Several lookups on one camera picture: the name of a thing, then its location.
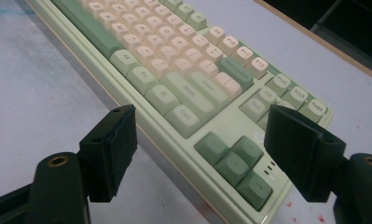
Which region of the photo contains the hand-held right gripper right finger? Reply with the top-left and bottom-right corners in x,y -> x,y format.
263,104 -> 347,203

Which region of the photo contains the grey metal frame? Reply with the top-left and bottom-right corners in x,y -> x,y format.
310,0 -> 372,77

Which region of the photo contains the green and cream keyboard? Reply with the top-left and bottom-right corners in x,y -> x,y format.
24,0 -> 335,224

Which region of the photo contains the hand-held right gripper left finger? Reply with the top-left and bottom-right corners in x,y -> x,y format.
79,104 -> 138,203

